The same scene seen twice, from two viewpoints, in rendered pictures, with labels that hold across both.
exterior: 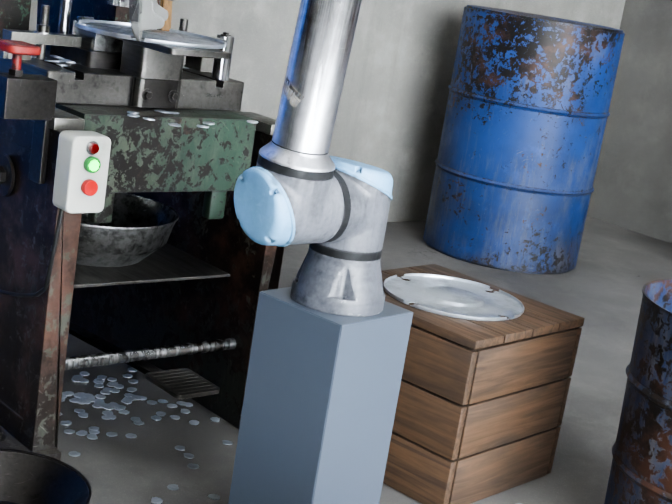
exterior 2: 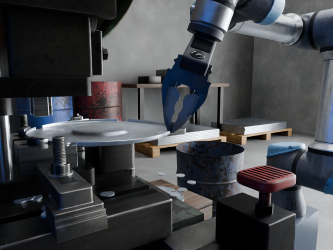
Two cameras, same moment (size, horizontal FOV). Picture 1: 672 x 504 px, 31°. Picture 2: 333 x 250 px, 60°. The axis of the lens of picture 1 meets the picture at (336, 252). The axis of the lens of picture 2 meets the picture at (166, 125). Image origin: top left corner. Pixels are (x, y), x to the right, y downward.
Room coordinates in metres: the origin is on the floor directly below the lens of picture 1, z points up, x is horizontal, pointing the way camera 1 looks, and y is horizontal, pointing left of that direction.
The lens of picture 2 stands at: (2.12, 0.98, 0.88)
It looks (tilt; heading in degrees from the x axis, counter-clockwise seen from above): 9 degrees down; 279
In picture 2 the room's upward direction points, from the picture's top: straight up
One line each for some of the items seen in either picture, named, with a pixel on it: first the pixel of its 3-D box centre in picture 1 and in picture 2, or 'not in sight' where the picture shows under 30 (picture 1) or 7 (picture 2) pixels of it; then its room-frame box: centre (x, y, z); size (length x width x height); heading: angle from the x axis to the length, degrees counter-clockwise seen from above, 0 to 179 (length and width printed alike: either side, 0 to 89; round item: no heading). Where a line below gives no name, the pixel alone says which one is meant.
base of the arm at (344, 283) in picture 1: (341, 272); (282, 194); (1.89, -0.01, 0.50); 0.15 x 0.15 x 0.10
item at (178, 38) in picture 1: (151, 34); (102, 129); (2.35, 0.42, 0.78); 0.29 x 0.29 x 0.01
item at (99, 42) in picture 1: (116, 37); (40, 149); (2.44, 0.50, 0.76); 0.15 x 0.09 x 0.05; 134
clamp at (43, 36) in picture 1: (38, 31); (62, 174); (2.33, 0.63, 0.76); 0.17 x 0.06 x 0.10; 134
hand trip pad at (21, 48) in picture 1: (16, 65); (264, 198); (2.05, 0.58, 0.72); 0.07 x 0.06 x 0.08; 44
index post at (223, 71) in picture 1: (223, 55); (77, 132); (2.48, 0.29, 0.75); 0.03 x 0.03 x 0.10; 44
